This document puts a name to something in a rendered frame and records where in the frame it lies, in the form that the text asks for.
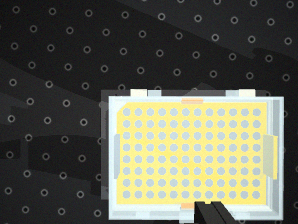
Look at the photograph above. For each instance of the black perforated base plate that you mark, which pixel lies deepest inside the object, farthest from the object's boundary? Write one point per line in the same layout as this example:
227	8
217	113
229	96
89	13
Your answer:
57	55

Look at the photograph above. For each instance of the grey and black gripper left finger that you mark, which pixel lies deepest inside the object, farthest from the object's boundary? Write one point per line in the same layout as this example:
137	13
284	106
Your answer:
203	214

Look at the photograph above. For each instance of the white pipette tip box with clear lid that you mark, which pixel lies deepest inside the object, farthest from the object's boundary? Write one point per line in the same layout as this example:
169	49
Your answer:
166	152

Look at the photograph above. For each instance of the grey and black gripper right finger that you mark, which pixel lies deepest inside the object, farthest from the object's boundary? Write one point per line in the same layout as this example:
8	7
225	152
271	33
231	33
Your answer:
222	213

